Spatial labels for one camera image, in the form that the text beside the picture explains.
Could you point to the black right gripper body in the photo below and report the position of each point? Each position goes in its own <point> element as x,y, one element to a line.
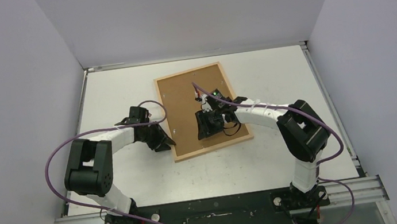
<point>208,124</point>

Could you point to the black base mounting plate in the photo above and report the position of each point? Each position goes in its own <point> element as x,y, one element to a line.
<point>260,207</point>

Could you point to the brown frame backing board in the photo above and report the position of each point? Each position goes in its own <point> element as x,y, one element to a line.
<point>189,101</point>

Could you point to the light wooden picture frame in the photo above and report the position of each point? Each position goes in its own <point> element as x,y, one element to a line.
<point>207,150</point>

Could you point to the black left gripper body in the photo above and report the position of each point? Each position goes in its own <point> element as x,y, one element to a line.
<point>149,136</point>

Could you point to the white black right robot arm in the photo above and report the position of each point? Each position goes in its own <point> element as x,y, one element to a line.
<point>298,124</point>

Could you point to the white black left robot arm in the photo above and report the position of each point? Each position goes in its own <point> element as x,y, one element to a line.
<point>90,163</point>

